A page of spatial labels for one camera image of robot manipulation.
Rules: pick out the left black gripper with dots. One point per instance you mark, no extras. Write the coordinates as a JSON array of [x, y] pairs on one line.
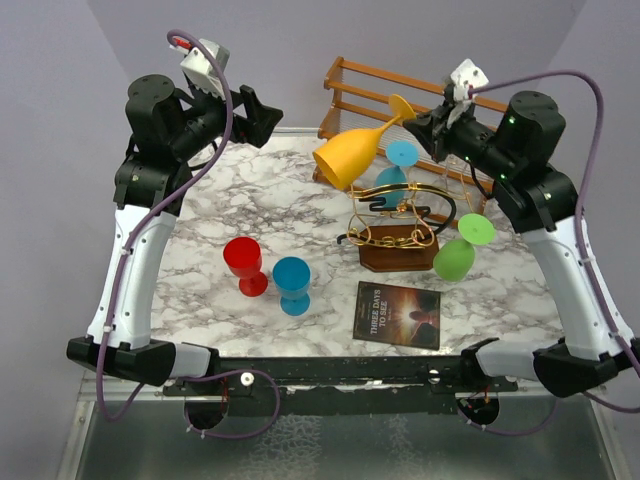
[[260, 119]]

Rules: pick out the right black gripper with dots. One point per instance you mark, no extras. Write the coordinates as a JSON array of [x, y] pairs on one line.
[[434, 133]]

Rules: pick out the light blue plastic wine glass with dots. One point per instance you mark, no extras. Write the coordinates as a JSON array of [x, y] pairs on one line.
[[402, 155]]

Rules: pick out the clear wine glass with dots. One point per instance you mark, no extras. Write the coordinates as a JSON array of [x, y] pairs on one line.
[[452, 180]]

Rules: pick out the yellow plastic wine glass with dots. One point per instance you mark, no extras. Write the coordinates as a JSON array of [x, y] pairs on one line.
[[345, 157]]

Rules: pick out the gold wire wine glass rack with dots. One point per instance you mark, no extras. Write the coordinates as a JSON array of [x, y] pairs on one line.
[[392, 231]]

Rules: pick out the red plastic wine glass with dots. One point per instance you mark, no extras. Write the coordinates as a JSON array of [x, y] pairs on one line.
[[243, 257]]

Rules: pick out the green plastic wine glass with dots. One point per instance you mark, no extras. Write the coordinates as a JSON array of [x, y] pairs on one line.
[[456, 258]]

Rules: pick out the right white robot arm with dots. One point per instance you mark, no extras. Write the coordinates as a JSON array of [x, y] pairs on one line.
[[546, 210]]

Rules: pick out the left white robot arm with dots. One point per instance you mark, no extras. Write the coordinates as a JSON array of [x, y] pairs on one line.
[[169, 127]]

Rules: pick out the wooden two-tier shelf rack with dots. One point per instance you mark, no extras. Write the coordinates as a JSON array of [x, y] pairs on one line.
[[360, 100]]

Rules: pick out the dark book three days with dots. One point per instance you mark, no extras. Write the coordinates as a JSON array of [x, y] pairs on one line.
[[397, 315]]

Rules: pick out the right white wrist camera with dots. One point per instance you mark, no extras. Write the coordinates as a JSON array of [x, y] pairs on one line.
[[458, 97]]

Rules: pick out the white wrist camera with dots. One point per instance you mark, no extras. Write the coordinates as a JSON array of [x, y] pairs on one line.
[[198, 69], [458, 97]]

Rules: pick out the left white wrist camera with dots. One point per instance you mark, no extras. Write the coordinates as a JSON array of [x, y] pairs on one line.
[[198, 69]]

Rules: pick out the black metal base rail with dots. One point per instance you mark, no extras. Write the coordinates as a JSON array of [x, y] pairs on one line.
[[328, 386]]

